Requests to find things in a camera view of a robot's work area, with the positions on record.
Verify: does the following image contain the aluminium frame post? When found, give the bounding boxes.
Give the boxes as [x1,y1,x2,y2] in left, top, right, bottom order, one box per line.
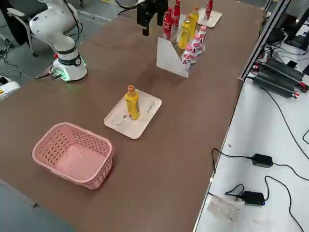
[238,0,288,80]

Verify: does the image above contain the black office chair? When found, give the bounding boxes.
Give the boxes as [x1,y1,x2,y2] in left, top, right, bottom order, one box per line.
[0,0,39,58]

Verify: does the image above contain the black power supply box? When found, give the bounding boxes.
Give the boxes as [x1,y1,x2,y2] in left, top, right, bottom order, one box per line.
[267,58,305,82]
[253,72,309,99]

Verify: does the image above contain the yellow pear drink bottle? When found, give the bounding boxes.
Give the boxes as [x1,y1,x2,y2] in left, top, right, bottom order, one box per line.
[178,14,193,49]
[189,4,200,27]
[124,85,141,121]

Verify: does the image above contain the black power adapter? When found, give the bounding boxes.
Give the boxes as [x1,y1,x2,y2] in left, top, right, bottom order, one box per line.
[242,190,266,206]
[252,153,274,168]

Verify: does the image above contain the pink-capped white drink bottle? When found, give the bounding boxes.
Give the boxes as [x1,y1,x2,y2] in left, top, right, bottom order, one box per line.
[192,34,203,64]
[181,45,194,66]
[197,26,207,55]

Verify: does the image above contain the clear plastic bag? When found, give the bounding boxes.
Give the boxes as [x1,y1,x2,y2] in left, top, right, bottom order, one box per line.
[207,194,245,222]

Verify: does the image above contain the clear acrylic tiered shelf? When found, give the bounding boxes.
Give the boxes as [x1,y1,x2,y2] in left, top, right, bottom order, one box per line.
[155,24,208,79]

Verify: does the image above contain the red Coca-Cola bottle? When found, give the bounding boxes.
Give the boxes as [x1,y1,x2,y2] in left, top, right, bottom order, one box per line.
[205,0,214,20]
[171,0,182,37]
[162,7,173,41]

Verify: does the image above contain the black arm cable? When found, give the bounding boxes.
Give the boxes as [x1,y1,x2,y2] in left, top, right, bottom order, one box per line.
[63,0,83,49]

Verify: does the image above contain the pink plastic basket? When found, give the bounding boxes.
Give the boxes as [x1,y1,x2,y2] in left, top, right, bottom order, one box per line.
[31,122,115,190]

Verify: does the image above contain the cream rabbit-print tray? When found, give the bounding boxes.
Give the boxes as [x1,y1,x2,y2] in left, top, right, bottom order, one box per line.
[103,92,163,140]
[197,7,223,29]

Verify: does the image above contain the white control box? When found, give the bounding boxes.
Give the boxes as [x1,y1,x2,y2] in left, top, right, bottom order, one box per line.
[0,74,21,102]

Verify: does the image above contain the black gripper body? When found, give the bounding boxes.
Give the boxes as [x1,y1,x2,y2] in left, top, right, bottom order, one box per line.
[138,0,169,12]

